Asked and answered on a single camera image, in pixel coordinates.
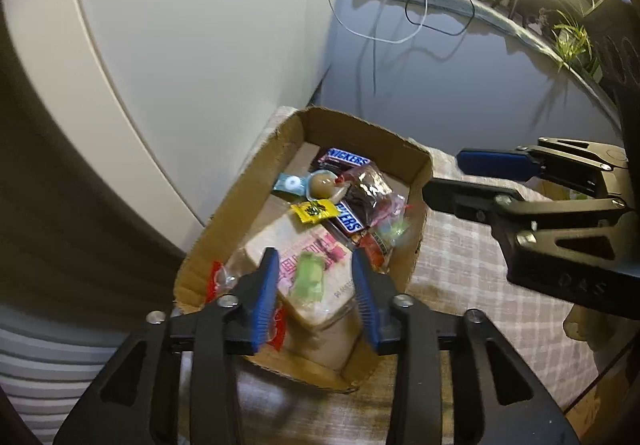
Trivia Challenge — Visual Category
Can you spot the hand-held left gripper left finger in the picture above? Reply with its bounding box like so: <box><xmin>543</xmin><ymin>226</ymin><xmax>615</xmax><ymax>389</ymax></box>
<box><xmin>52</xmin><ymin>247</ymin><xmax>281</xmax><ymax>445</ymax></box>

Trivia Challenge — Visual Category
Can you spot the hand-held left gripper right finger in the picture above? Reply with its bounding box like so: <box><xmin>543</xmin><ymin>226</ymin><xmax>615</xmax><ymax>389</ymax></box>
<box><xmin>351</xmin><ymin>247</ymin><xmax>581</xmax><ymax>445</ymax></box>

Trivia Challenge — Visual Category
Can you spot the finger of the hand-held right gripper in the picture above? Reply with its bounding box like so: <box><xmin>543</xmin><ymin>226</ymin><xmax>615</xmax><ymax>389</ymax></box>
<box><xmin>422</xmin><ymin>178</ymin><xmax>640</xmax><ymax>300</ymax></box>
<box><xmin>456</xmin><ymin>138</ymin><xmax>630</xmax><ymax>198</ymax></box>

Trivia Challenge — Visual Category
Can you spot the sliced bread package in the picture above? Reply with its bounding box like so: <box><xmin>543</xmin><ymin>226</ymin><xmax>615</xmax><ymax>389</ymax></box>
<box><xmin>227</xmin><ymin>212</ymin><xmax>363</xmax><ymax>371</ymax></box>

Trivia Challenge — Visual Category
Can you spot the red-edged packet with ball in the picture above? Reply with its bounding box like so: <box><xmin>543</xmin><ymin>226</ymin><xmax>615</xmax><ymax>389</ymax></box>
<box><xmin>206</xmin><ymin>261</ymin><xmax>289</xmax><ymax>352</ymax></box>

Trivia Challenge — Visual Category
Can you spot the green candy packet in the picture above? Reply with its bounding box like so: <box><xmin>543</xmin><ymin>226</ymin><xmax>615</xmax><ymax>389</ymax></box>
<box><xmin>291</xmin><ymin>251</ymin><xmax>327</xmax><ymax>299</ymax></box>

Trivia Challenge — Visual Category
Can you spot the brown chocolate bar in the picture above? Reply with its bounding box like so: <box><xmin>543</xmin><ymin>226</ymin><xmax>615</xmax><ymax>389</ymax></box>
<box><xmin>312</xmin><ymin>148</ymin><xmax>372</xmax><ymax>172</ymax></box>
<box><xmin>332</xmin><ymin>199</ymin><xmax>394</xmax><ymax>274</ymax></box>

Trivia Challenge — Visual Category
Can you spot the yellow snack packet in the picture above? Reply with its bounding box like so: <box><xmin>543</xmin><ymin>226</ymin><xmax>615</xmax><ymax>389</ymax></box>
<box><xmin>290</xmin><ymin>199</ymin><xmax>338</xmax><ymax>225</ymax></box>

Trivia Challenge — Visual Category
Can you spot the red-edged dried fruit packet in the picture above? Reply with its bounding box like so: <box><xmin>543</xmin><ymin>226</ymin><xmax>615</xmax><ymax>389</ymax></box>
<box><xmin>337</xmin><ymin>164</ymin><xmax>401</xmax><ymax>226</ymax></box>

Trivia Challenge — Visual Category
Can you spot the cardboard box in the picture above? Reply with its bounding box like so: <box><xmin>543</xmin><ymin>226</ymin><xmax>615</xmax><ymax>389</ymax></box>
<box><xmin>172</xmin><ymin>106</ymin><xmax>433</xmax><ymax>393</ymax></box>

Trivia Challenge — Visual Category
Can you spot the mint candy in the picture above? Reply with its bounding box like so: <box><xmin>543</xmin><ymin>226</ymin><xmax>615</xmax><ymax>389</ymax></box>
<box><xmin>273</xmin><ymin>172</ymin><xmax>307</xmax><ymax>199</ymax></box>

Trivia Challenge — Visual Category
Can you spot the packaged braised egg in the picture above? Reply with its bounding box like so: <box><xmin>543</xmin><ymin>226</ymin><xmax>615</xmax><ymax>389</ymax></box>
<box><xmin>305</xmin><ymin>169</ymin><xmax>347</xmax><ymax>202</ymax></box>

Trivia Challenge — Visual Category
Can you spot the potted spider plant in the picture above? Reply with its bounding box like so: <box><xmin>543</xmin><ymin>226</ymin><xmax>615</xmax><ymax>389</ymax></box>
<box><xmin>551</xmin><ymin>6</ymin><xmax>604</xmax><ymax>77</ymax></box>

